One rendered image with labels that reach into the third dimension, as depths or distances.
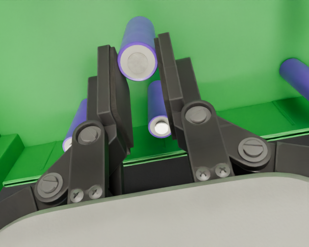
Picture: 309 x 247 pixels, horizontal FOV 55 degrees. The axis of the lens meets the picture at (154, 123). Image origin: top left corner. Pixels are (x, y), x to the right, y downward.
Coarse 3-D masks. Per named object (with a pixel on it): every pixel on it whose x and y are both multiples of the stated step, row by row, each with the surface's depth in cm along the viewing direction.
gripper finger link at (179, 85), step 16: (160, 48) 12; (160, 64) 12; (176, 64) 13; (160, 80) 11; (176, 80) 11; (192, 80) 12; (176, 96) 11; (192, 96) 12; (176, 112) 11; (176, 128) 11; (224, 128) 10; (240, 128) 10; (240, 144) 10; (256, 144) 10; (240, 160) 10; (256, 160) 10
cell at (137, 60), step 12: (132, 24) 16; (144, 24) 16; (132, 36) 14; (144, 36) 14; (120, 48) 13; (132, 48) 13; (144, 48) 13; (120, 60) 13; (132, 60) 13; (144, 60) 13; (156, 60) 13; (132, 72) 13; (144, 72) 13
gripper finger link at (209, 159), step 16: (192, 112) 10; (208, 112) 11; (192, 128) 10; (208, 128) 10; (192, 144) 10; (208, 144) 10; (224, 144) 9; (192, 160) 9; (208, 160) 9; (224, 160) 9; (192, 176) 11; (208, 176) 9; (224, 176) 9
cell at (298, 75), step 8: (288, 64) 24; (296, 64) 23; (304, 64) 23; (280, 72) 24; (288, 72) 23; (296, 72) 22; (304, 72) 22; (288, 80) 23; (296, 80) 22; (304, 80) 21; (296, 88) 22; (304, 88) 21; (304, 96) 21
